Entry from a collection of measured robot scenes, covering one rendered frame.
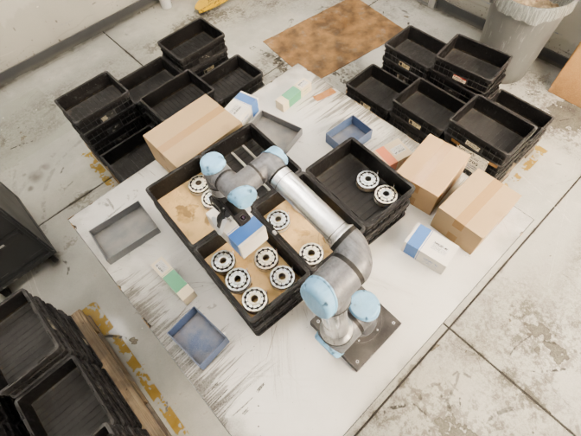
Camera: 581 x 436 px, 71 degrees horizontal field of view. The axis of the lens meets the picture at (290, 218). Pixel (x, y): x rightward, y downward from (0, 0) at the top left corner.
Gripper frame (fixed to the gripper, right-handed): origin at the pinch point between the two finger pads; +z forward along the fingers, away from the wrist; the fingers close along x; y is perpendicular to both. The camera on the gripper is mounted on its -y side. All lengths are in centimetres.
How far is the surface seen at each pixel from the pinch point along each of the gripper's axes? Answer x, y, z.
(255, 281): 5.0, -10.9, 28.0
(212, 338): 32, -12, 41
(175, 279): 28.3, 16.9, 34.8
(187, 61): -71, 157, 54
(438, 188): -83, -36, 25
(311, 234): -27.0, -11.4, 28.1
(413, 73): -186, 47, 73
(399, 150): -94, -6, 34
